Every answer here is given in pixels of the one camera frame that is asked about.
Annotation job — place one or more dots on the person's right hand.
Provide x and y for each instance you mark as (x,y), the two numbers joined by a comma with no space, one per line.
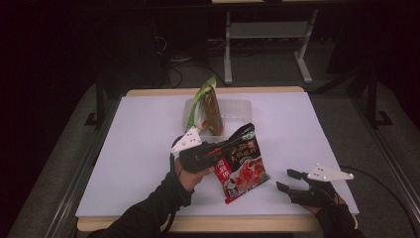
(312,209)

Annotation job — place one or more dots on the clear plastic container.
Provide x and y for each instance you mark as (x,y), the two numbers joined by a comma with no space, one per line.
(237,112)

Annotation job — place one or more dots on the black metal stand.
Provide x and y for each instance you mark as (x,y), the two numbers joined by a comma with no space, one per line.
(100,102)
(372,99)

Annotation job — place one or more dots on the grey metal stand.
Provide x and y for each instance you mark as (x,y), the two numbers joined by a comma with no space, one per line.
(228,49)

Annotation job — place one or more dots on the wooden table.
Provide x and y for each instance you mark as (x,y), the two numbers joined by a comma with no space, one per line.
(214,224)

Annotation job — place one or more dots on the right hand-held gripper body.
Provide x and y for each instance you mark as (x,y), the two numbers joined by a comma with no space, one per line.
(313,195)

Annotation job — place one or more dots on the gold foil packet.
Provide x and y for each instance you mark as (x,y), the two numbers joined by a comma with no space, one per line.
(213,112)

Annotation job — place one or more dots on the white table mat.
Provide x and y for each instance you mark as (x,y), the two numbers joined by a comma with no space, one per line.
(132,148)

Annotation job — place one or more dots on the person's left hand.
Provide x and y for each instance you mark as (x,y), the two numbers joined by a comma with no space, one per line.
(191,178)

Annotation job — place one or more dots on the green and white starch packet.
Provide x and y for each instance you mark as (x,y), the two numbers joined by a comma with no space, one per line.
(197,115)

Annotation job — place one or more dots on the red and black seasoning packet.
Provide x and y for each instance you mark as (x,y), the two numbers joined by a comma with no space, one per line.
(244,168)

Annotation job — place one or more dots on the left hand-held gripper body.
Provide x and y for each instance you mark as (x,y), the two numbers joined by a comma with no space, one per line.
(196,158)

